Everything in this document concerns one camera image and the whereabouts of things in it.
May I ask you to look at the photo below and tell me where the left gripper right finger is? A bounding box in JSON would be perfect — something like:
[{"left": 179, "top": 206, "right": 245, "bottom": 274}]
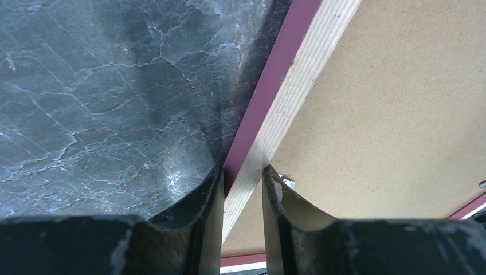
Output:
[{"left": 262, "top": 166, "right": 485, "bottom": 274}]

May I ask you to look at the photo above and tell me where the orange picture frame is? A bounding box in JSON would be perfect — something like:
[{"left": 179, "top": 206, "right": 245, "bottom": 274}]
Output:
[{"left": 224, "top": 1, "right": 485, "bottom": 274}]

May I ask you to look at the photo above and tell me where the brown cardboard backing board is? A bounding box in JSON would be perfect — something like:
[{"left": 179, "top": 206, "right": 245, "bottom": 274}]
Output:
[{"left": 222, "top": 1, "right": 485, "bottom": 256}]

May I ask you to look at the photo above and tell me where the silver metal frame clip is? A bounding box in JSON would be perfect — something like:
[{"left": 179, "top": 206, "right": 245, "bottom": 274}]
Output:
[{"left": 279, "top": 174, "right": 296, "bottom": 189}]

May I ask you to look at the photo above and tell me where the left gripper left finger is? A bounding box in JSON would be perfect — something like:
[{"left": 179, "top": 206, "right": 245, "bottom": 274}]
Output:
[{"left": 1, "top": 166, "right": 224, "bottom": 274}]

